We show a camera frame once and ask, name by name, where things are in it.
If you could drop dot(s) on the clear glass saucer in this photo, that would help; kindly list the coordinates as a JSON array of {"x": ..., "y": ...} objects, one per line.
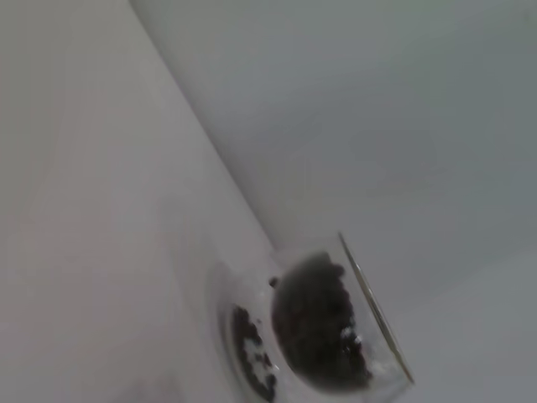
[{"x": 218, "y": 310}]

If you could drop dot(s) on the coffee beans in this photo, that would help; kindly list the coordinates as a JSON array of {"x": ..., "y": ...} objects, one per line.
[
  {"x": 314, "y": 319},
  {"x": 247, "y": 331}
]

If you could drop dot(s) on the coffee beans on saucer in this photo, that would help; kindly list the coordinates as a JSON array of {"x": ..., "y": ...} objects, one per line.
[{"x": 247, "y": 331}]

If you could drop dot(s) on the clear double-wall glass cup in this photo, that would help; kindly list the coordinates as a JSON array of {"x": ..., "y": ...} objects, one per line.
[{"x": 377, "y": 336}]

